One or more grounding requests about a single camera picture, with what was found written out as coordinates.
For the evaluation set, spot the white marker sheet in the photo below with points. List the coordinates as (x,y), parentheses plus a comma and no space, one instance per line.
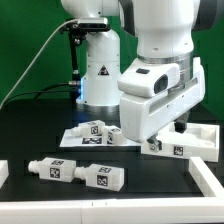
(69,140)

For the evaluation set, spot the white square tabletop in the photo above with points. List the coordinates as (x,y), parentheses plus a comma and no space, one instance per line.
(198,140)

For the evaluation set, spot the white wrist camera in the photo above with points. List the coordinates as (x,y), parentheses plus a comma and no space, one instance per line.
(147,80)

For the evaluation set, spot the grey camera on stand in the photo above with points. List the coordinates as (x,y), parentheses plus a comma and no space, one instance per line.
(93,24)

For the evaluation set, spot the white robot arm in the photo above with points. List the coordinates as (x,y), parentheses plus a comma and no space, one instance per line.
(140,60)

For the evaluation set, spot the white obstacle fence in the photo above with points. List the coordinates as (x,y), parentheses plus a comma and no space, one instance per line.
(209,208)

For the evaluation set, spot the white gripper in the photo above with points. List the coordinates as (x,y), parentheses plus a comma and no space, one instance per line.
(141,118)

